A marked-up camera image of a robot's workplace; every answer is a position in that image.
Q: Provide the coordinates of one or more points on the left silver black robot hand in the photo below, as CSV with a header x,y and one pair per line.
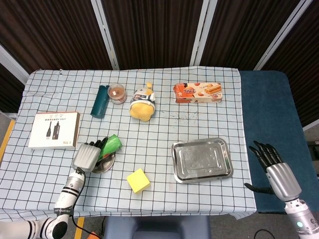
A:
x,y
86,156

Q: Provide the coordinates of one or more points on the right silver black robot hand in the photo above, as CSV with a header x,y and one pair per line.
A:
x,y
284,180

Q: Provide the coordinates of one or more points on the green chip can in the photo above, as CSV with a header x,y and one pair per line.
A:
x,y
112,145

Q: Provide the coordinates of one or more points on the yellow foam block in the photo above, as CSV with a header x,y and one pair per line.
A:
x,y
138,180

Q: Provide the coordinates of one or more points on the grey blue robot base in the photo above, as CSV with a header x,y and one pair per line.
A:
x,y
154,229

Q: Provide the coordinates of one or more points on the round metal dish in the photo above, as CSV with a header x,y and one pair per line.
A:
x,y
106,165

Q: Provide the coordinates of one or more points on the black box device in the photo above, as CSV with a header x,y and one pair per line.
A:
x,y
313,148

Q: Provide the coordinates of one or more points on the teal plastic container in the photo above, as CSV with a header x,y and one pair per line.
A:
x,y
99,104

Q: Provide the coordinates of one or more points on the yellow floor tape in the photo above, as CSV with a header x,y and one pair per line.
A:
x,y
7,135
80,220

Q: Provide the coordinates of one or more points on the clear jar brown contents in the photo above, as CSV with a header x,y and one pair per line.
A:
x,y
117,93

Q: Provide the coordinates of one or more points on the yellow plush toy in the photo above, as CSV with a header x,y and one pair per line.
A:
x,y
140,109

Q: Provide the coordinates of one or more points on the orange object on floor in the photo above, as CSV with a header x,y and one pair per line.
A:
x,y
96,235

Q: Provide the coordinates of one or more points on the rectangular steel tray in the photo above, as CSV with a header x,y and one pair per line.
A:
x,y
202,161

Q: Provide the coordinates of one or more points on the white checkered tablecloth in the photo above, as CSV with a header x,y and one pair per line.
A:
x,y
162,201

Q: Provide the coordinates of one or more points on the orange biscuit box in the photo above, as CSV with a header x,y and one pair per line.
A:
x,y
197,93

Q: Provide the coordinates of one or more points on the white partition frame post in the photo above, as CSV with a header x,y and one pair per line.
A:
x,y
281,35
106,42
311,124
203,32
12,62

